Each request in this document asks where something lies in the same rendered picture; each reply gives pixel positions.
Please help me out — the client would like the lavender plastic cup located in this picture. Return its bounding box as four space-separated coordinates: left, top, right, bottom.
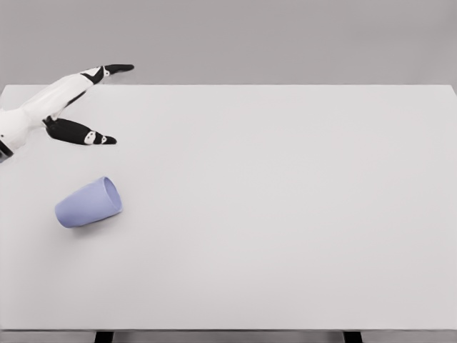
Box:
54 176 124 230

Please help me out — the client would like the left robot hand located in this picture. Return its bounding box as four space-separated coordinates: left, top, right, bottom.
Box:
21 64 136 146

